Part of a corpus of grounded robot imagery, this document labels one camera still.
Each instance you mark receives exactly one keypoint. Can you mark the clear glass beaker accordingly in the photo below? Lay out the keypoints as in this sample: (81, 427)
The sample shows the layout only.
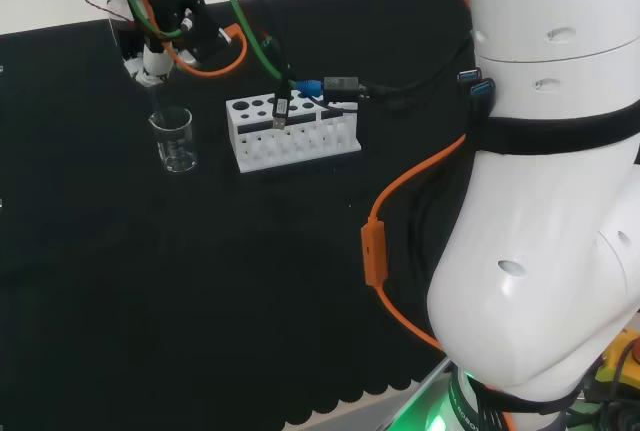
(175, 143)

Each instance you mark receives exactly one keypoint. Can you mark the pale base plate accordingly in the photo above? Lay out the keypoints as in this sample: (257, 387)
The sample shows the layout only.
(415, 401)

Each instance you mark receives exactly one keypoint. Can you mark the yellow stop button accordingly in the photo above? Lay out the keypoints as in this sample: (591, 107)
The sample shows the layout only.
(620, 361)

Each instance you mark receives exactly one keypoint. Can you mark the black bench cloth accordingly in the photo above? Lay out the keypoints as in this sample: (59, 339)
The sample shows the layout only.
(150, 276)

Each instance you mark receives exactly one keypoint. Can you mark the clear glass rod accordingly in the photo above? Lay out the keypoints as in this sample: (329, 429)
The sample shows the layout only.
(159, 106)

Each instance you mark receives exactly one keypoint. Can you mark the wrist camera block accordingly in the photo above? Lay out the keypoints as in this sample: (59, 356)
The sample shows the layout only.
(180, 6)

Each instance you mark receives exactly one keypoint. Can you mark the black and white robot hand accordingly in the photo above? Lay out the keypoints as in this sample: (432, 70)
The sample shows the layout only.
(145, 63)

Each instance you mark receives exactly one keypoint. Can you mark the black USB hub blue ports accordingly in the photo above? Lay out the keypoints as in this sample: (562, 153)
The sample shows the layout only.
(477, 88)

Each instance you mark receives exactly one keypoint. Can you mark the white test tube rack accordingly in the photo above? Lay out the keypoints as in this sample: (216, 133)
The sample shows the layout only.
(305, 143)

